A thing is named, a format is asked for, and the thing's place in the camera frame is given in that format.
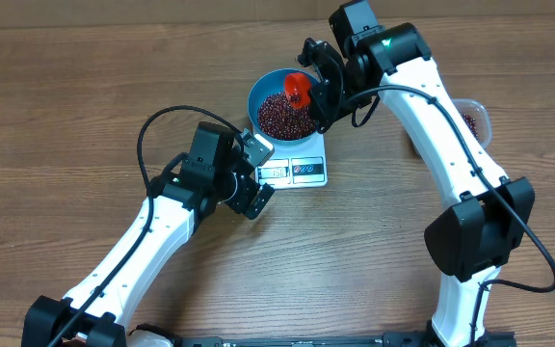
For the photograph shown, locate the clear plastic container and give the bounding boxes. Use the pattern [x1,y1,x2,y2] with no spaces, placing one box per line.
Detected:
[453,98,493,148]

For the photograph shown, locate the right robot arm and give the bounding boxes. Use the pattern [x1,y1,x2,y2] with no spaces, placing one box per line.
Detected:
[299,1,535,346]

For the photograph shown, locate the white kitchen scale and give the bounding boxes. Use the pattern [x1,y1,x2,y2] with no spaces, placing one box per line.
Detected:
[254,128,329,190]

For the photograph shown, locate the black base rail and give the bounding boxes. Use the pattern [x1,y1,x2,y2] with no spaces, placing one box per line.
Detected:
[127,322,519,347]

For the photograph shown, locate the red beans in container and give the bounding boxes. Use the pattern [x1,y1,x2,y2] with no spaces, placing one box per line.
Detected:
[462,114,479,140]

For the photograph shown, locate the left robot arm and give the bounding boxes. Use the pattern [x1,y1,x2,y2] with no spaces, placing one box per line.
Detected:
[21,121,275,346]

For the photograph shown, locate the red beans in scoop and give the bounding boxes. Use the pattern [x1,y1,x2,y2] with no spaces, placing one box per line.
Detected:
[289,93,302,104]

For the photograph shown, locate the blue bowl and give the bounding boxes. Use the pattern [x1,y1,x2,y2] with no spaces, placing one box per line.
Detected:
[247,68,318,131]

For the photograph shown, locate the red beans in bowl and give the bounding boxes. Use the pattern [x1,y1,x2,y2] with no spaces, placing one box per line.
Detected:
[257,93,316,141]

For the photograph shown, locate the red scoop with blue handle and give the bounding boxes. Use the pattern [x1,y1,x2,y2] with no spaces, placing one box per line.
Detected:
[284,72,312,109]

